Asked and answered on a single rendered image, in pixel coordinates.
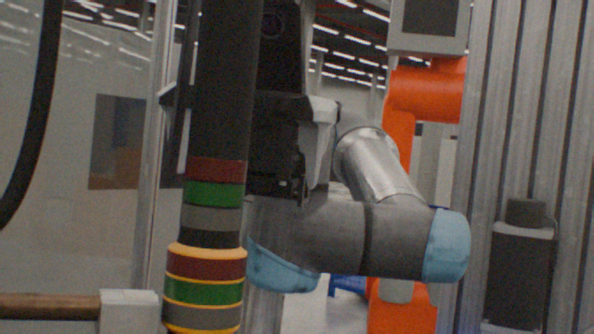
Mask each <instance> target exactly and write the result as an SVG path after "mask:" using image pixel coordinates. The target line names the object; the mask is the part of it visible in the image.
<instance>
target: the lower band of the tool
mask: <svg viewBox="0 0 594 334"><path fill-rule="evenodd" d="M168 248H169V249H170V251H171V252H173V253H175V254H183V255H186V256H193V257H199V258H209V259H239V258H243V257H246V256H247V254H248V253H247V252H246V250H245V249H244V248H243V247H239V248H234V249H208V248H199V247H189V246H185V245H182V244H180V243H178V241H177V240H176V241H174V242H172V243H171V244H170V245H169V246H168ZM166 273H167V274H168V275H169V276H171V277H175V278H179V279H183V281H185V280H188V282H195V283H202V284H234V283H239V282H240V281H242V280H244V278H245V277H243V278H241V279H236V280H229V281H224V282H210V281H209V280H199V279H191V278H186V277H179V276H175V275H172V274H171V273H169V272H167V271H166ZM163 297H165V296H164V293H163ZM165 298H166V299H167V300H168V301H171V302H173V303H176V304H180V305H185V306H189V307H209V308H220V307H234V306H237V305H240V304H241V303H242V302H240V303H236V304H232V305H226V306H203V305H195V304H187V303H183V302H179V301H175V300H171V299H169V298H167V297H165ZM161 323H162V324H163V326H165V327H166V328H167V329H168V330H171V331H173V332H176V333H180V334H232V333H234V332H235V331H236V330H237V329H239V328H240V324H238V325H237V327H235V328H232V329H229V330H190V329H185V328H180V327H176V326H173V325H171V324H170V323H168V322H166V321H164V320H162V318H161Z"/></svg>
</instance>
